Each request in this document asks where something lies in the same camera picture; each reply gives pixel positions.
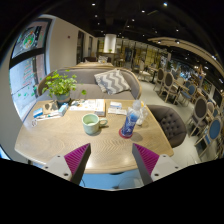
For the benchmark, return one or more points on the small blue and white box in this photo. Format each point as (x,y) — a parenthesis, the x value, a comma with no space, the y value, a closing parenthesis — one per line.
(38,112)

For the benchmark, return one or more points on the blue tissue pack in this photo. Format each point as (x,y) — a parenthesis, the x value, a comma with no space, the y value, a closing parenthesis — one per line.
(63,109)

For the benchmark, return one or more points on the grey curved sofa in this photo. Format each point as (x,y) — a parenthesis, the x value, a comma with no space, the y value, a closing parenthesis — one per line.
(88,88)

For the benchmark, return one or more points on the dark tufted chair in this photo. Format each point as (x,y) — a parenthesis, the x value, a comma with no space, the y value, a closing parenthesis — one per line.
(168,123)

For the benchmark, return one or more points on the grey zigzag cushion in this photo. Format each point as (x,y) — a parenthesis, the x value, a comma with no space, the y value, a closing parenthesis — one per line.
(111,81)

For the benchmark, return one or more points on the green potted plant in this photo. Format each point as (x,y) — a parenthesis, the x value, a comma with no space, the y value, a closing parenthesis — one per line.
(61,85)

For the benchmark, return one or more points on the clear bottle with blue label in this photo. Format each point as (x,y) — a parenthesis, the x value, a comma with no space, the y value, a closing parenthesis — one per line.
(130,120)

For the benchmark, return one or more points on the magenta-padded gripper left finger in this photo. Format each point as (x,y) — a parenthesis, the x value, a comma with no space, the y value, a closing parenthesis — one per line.
(76,159)

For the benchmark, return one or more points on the ceiling lights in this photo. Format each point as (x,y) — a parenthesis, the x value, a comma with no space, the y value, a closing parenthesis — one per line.
(165,4)

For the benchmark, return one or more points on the decorated window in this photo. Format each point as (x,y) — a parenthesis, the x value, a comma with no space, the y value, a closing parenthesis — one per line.
(25,76)

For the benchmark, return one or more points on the white printed booklet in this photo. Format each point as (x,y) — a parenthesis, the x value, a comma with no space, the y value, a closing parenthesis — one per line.
(81,105)

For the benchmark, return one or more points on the clear plastic cup with straw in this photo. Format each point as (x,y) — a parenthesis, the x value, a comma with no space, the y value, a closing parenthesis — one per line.
(144,115)

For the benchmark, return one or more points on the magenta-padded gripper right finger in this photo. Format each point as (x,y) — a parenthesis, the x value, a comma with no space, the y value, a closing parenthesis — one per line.
(146,159)

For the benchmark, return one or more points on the flat round red coaster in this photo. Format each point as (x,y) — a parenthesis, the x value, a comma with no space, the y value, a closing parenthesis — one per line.
(122,135)

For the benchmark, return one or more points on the white box with orange print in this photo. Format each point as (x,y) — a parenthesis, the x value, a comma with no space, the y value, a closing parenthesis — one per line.
(100,107)

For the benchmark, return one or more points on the group of dining chairs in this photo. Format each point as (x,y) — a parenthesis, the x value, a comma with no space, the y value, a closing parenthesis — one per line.
(200,106)

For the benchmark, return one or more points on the pale green mug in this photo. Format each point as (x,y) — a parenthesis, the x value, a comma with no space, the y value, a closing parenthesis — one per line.
(90,124)

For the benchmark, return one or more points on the small round blister pack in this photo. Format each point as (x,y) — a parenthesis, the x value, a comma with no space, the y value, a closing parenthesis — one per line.
(34,123)

